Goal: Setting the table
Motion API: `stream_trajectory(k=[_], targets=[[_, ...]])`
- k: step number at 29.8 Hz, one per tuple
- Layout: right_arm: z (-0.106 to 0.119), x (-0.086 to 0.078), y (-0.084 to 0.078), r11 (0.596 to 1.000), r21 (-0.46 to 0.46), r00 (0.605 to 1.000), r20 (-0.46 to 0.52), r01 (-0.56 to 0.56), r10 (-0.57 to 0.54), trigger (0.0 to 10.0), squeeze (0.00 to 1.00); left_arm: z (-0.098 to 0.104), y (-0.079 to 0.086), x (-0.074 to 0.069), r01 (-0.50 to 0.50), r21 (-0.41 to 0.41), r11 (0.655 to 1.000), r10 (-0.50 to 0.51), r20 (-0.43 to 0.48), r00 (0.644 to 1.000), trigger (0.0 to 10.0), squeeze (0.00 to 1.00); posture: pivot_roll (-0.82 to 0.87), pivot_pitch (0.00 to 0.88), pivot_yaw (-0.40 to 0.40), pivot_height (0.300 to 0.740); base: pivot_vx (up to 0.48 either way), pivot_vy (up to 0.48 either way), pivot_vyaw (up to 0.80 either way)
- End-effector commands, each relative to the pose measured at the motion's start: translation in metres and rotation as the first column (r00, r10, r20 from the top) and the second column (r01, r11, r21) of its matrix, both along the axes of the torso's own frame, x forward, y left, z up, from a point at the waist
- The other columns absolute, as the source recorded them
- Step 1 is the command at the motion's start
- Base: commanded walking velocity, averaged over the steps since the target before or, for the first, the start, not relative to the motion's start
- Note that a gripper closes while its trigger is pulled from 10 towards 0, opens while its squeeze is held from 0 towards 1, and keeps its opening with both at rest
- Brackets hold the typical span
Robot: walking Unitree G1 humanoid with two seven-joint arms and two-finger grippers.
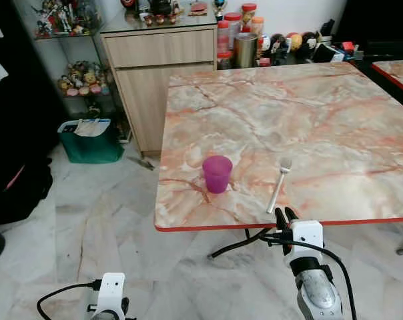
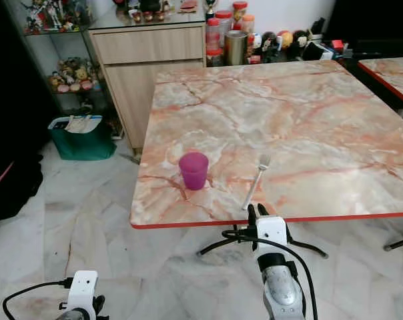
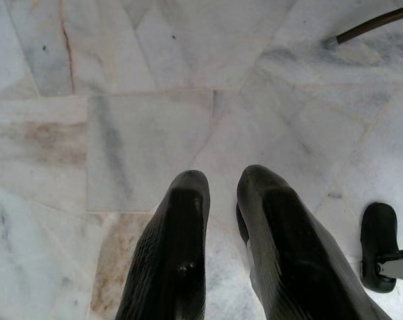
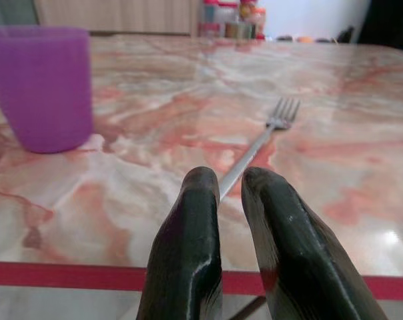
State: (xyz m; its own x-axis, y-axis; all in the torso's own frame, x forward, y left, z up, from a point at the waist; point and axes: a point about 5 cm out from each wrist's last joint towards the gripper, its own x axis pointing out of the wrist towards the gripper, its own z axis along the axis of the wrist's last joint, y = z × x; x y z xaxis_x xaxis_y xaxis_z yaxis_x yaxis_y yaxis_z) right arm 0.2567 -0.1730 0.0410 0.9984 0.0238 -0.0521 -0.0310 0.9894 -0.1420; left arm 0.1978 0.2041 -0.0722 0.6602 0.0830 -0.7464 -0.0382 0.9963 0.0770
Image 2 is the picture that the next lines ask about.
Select black metal table leg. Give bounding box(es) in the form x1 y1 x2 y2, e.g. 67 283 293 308
384 237 403 252
196 230 252 257
290 237 329 259

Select purple plastic cup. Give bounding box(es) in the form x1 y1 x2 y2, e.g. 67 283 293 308
179 152 210 191

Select black bag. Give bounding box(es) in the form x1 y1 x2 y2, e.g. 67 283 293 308
0 153 43 222

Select green storage bag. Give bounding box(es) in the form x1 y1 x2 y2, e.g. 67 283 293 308
48 115 117 161

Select round metal tin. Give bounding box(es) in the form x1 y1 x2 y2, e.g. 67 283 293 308
224 30 248 66

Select light wooden cabinet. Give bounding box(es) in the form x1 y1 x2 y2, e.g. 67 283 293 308
88 24 208 153

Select black plush toy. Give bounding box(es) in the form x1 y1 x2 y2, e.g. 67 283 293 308
260 31 279 54

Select red lid plastic jar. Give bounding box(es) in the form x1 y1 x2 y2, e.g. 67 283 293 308
206 18 220 51
232 1 248 22
215 10 233 34

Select white papers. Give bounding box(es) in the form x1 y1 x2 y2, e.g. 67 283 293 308
65 115 101 133

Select marble table with red edge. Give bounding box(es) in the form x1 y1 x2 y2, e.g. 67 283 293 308
358 57 403 111

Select orange lid plastic jar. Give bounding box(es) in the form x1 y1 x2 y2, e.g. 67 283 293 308
241 15 256 35

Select small colourful doll figurines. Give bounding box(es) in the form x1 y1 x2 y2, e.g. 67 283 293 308
47 59 101 94

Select glass display shelf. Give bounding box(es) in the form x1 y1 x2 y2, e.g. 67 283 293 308
1 0 105 137

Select robot model figurines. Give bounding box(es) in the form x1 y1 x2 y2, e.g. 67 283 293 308
21 0 89 34

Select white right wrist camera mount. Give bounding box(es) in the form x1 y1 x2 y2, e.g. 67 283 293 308
256 216 290 264

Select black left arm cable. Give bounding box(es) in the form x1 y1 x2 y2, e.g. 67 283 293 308
2 278 74 319

